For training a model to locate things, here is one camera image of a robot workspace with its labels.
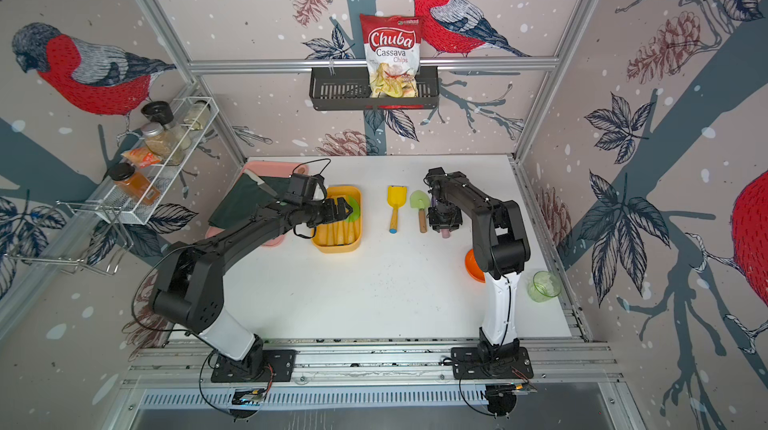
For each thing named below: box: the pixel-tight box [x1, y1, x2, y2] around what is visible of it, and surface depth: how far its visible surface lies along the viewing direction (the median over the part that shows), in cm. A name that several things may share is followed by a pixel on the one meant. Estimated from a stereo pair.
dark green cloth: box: [208, 173, 290, 229], surface depth 113 cm
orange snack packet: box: [121, 147, 161, 168], surface depth 72 cm
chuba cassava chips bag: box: [360, 14, 422, 98], surface depth 85 cm
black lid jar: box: [141, 100, 174, 126], surface depth 76 cm
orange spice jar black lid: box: [108, 162, 161, 205], surface depth 67 cm
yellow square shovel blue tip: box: [386, 185, 408, 234], surface depth 109 cm
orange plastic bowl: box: [465, 249, 486, 283], surface depth 88 cm
